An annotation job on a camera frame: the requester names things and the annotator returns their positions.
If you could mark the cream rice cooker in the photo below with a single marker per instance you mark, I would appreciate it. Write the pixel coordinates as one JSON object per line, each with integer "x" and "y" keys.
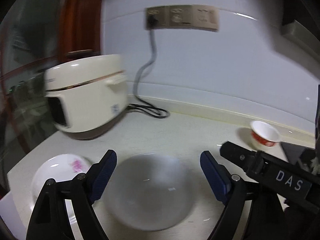
{"x": 87, "y": 97}

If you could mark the grey patterned white bowl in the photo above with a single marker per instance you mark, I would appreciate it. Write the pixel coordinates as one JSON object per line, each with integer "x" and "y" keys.
{"x": 150, "y": 192}

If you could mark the wall socket panel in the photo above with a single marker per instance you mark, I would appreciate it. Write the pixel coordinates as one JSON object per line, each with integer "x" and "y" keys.
{"x": 201, "y": 17}

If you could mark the glass window with wooden frame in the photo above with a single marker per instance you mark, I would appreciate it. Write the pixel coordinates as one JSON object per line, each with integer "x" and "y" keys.
{"x": 35, "y": 36}

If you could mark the large floral plate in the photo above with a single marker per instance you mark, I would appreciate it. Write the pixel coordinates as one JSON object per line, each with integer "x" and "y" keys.
{"x": 62, "y": 167}

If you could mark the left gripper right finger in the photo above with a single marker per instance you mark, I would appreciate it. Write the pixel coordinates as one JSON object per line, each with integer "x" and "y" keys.
{"x": 266, "y": 215}

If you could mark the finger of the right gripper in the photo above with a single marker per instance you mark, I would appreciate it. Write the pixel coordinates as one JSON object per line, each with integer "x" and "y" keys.
{"x": 239, "y": 156}

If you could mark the red banded white bowl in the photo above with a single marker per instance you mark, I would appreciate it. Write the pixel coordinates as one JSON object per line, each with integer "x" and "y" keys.
{"x": 263, "y": 135}

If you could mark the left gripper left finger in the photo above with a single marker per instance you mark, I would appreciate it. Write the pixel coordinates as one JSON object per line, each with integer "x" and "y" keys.
{"x": 49, "y": 219}

